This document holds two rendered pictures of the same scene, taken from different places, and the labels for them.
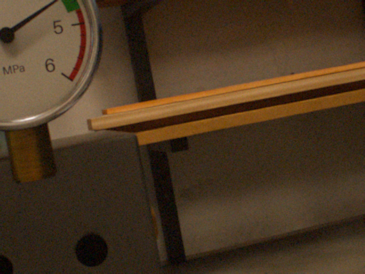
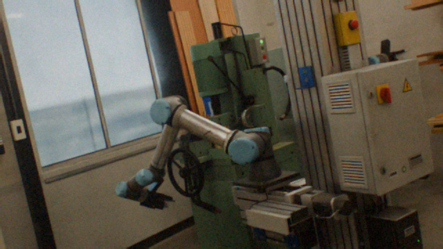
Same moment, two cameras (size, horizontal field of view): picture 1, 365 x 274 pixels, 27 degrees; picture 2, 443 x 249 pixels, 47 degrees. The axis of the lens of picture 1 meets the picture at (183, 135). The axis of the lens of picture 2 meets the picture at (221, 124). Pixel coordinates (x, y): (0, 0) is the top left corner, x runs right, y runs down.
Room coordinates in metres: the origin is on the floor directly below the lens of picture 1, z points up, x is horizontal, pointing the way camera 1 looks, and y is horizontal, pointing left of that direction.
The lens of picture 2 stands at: (-1.29, -2.20, 1.34)
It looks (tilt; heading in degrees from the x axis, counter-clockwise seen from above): 6 degrees down; 56
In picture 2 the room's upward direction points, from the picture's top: 11 degrees counter-clockwise
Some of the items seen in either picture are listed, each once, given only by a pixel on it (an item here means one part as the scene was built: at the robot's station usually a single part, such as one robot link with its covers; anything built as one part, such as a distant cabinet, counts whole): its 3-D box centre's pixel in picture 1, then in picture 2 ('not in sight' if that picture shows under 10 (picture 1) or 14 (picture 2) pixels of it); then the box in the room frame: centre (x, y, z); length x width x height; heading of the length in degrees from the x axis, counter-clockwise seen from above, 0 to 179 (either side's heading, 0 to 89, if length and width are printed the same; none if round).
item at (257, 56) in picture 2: not in sight; (259, 51); (0.76, 0.27, 1.40); 0.10 x 0.06 x 0.16; 11
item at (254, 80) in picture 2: not in sight; (255, 81); (0.66, 0.24, 1.23); 0.09 x 0.08 x 0.15; 11
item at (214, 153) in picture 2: not in sight; (208, 151); (0.31, 0.36, 0.87); 0.61 x 0.30 x 0.06; 101
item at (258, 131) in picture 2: not in sight; (257, 141); (0.12, -0.39, 0.98); 0.13 x 0.12 x 0.14; 29
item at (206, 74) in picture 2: not in sight; (208, 69); (0.42, 0.35, 1.35); 0.18 x 0.18 x 0.31
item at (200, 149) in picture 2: not in sight; (196, 148); (0.23, 0.35, 0.92); 0.15 x 0.13 x 0.09; 101
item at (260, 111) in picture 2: not in sight; (258, 115); (0.63, 0.23, 1.02); 0.09 x 0.07 x 0.12; 101
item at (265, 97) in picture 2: not in sight; (246, 92); (0.71, 0.41, 1.16); 0.22 x 0.22 x 0.72; 11
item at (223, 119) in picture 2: not in sight; (221, 121); (0.44, 0.35, 1.03); 0.14 x 0.07 x 0.09; 11
